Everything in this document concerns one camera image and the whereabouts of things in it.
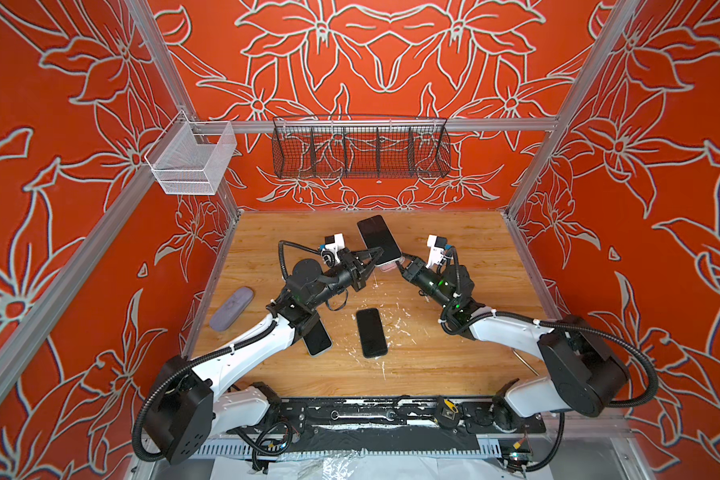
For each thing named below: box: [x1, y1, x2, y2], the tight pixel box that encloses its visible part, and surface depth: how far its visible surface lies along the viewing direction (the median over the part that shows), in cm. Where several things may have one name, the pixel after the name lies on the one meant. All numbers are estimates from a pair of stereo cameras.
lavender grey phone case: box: [210, 287, 254, 331], surface depth 92 cm
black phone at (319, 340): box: [302, 312, 333, 357], surface depth 86 cm
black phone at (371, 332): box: [356, 308, 388, 358], surface depth 89 cm
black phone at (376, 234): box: [356, 215, 402, 266], surface depth 73 cm
